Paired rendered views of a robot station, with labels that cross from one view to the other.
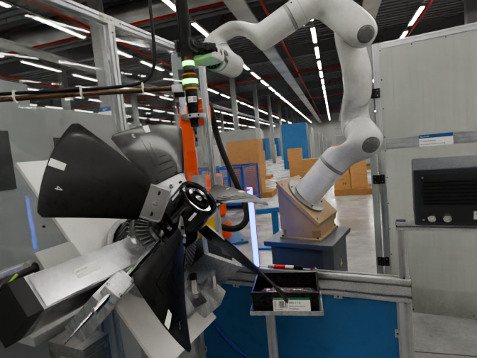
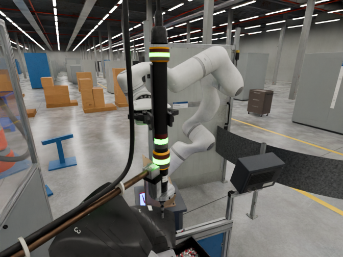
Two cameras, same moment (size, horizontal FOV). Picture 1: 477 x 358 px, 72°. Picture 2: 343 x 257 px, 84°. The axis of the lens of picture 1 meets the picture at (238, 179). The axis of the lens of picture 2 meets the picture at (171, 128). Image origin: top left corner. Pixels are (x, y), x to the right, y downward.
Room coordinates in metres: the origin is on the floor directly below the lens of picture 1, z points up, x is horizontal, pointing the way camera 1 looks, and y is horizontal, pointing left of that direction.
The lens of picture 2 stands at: (0.64, 0.41, 1.78)
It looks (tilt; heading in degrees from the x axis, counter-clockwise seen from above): 19 degrees down; 315
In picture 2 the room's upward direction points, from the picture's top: straight up
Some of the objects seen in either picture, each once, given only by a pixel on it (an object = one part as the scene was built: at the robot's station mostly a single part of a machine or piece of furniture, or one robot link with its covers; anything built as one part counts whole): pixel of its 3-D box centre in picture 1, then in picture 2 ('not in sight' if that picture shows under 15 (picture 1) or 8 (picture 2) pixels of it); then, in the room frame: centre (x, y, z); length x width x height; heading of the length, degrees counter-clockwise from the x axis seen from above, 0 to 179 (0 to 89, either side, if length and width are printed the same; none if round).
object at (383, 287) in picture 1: (282, 278); (162, 243); (1.25, -0.14, 0.82); 0.90 x 0.04 x 0.08; 64
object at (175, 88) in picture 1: (189, 101); (159, 179); (0.97, 0.12, 1.49); 0.09 x 0.07 x 0.10; 99
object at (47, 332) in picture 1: (63, 307); not in sight; (1.11, 0.66, 0.85); 0.36 x 0.24 x 0.03; 154
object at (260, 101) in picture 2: not in sight; (260, 102); (3.13, -6.61, 0.45); 0.68 x 0.47 x 0.90; 166
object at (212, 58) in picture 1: (205, 54); (149, 109); (1.07, 0.07, 1.65); 0.11 x 0.10 x 0.07; 154
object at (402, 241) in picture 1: (402, 249); (229, 205); (1.06, -0.52, 0.96); 0.03 x 0.03 x 0.20; 64
